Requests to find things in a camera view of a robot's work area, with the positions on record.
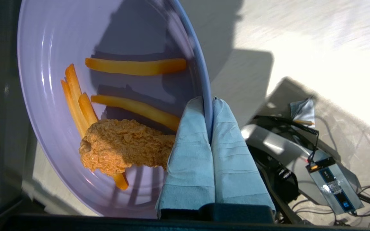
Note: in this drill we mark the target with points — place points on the silver electronic box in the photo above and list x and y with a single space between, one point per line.
332 186

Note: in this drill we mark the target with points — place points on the lavender plastic plate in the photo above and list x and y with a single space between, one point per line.
75 41

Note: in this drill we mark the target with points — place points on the breaded chicken piece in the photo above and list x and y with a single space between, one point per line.
124 146

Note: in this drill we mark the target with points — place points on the long french fry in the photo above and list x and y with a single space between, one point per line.
136 66
140 109

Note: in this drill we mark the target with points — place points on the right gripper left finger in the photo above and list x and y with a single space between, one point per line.
189 160

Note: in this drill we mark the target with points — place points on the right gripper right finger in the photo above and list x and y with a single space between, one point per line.
233 166

